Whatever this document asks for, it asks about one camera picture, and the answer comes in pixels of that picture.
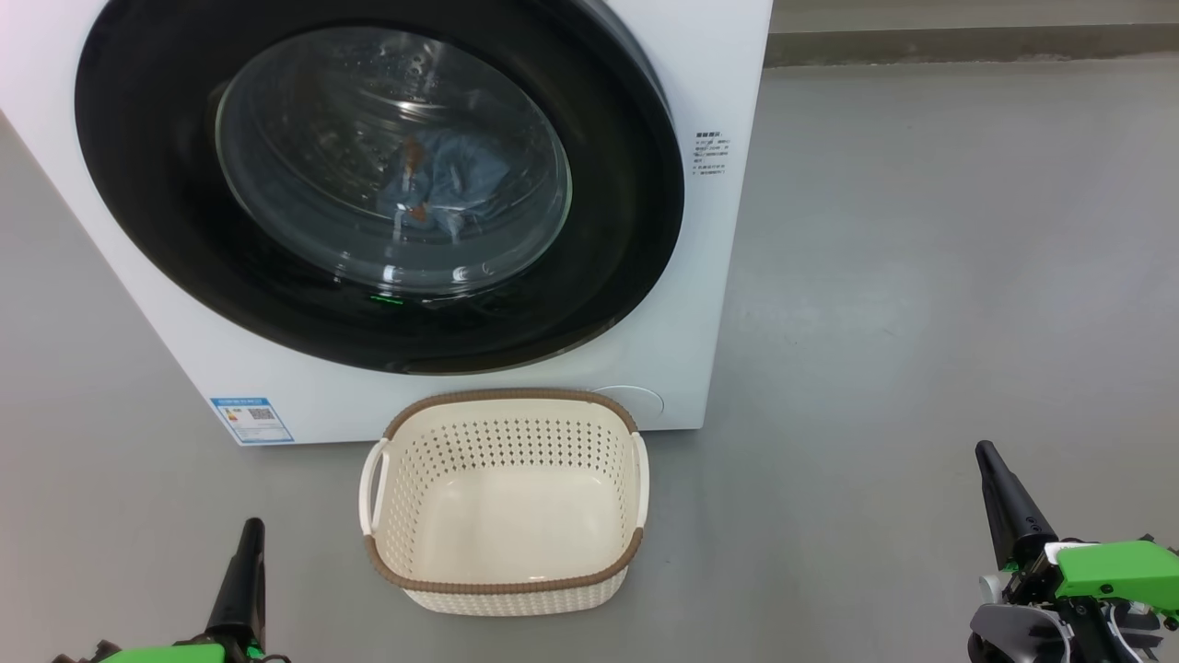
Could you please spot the cream perforated laundry basket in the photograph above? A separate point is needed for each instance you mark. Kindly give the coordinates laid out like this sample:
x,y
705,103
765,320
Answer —
x,y
502,516

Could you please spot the round white filter cover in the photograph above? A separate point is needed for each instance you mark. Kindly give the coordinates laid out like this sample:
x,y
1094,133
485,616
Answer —
x,y
645,401

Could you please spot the blue energy label sticker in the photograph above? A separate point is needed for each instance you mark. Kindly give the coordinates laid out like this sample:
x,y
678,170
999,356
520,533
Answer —
x,y
251,421

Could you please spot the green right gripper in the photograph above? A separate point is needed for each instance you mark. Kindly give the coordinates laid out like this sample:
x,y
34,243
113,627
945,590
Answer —
x,y
1114,571

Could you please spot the black round washer door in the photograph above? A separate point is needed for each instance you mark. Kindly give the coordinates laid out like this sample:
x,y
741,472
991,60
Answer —
x,y
147,184

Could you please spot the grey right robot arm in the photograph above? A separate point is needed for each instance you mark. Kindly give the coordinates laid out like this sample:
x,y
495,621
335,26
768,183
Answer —
x,y
1013,635

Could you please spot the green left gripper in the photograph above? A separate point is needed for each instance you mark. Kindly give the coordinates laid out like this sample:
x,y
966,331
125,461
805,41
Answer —
x,y
166,654

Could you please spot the white front-load washing machine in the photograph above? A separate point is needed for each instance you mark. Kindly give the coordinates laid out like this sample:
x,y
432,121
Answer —
x,y
718,304

